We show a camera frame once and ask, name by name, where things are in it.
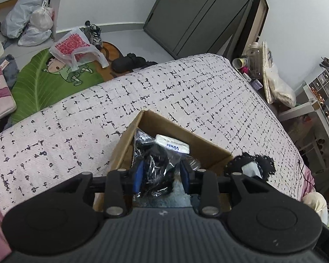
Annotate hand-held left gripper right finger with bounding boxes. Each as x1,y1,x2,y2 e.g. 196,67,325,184
180,160,264,218

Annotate small white garbage bag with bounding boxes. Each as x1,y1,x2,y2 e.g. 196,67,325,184
18,27,52,46

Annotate dark grey door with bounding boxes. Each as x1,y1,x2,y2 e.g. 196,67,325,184
144,0,264,59

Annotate black lace cloth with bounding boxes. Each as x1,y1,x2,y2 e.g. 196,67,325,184
225,153,276,183

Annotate green leaf cartoon mat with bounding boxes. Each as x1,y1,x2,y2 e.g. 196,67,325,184
11,48,107,125

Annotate patterned flat board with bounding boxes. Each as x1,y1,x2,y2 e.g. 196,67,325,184
260,41,273,104

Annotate brown round mat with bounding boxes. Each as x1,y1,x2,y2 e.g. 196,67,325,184
100,42,132,81

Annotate white yellow can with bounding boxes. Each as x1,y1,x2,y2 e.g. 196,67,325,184
232,57,247,69

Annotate cardboard box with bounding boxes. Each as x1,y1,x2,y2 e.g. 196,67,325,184
93,110,233,211

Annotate grey blue garbage bag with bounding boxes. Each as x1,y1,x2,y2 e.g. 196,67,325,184
1,0,47,38

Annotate black plastic bag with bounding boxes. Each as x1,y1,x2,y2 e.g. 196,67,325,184
133,128,202,198

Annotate white black patterned bedspread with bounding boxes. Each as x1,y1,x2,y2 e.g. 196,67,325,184
0,53,310,217

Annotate grey drawer unit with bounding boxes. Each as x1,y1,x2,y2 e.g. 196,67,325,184
304,66,329,107

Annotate cream plush pillow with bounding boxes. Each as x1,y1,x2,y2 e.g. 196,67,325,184
302,192,329,225

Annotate grey sneakers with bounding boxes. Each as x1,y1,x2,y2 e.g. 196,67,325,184
85,20,103,50

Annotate white shelf with clutter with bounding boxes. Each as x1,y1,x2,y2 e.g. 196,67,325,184
278,82,329,170

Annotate black cable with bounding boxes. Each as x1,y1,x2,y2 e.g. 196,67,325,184
297,159,316,191

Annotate red white plastic bag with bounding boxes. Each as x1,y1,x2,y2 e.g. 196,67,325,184
49,27,110,72

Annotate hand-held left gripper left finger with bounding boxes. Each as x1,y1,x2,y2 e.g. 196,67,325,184
55,160,146,220

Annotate black padded slippers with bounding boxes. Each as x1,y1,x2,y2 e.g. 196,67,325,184
111,53,158,73

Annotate clear plastic bottle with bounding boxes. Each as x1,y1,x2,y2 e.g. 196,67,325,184
248,42,261,78

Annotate clear bag with cream cloth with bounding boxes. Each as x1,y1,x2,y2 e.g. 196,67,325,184
266,49,297,108

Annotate white tissue pack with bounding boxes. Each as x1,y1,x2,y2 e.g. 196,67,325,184
155,134,190,154

